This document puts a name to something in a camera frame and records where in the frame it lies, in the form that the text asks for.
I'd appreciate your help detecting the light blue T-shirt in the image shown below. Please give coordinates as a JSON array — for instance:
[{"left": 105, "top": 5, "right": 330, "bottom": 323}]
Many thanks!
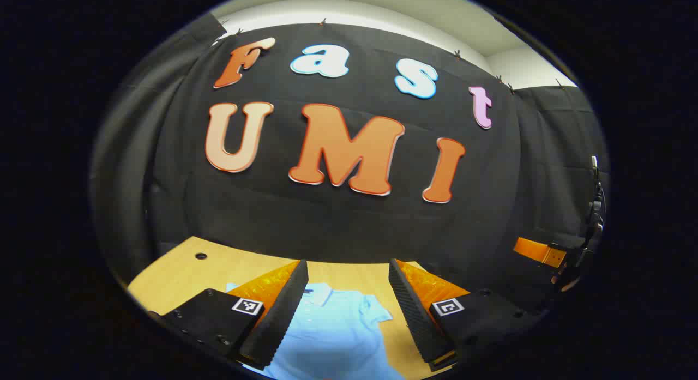
[{"left": 225, "top": 282, "right": 407, "bottom": 380}]

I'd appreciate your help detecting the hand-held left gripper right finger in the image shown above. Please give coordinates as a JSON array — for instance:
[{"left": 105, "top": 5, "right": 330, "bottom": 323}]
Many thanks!
[{"left": 388, "top": 258, "right": 549, "bottom": 373}]

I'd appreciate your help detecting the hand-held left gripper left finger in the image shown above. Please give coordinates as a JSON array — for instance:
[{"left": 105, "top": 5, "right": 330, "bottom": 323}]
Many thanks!
[{"left": 148, "top": 259, "right": 310, "bottom": 371}]

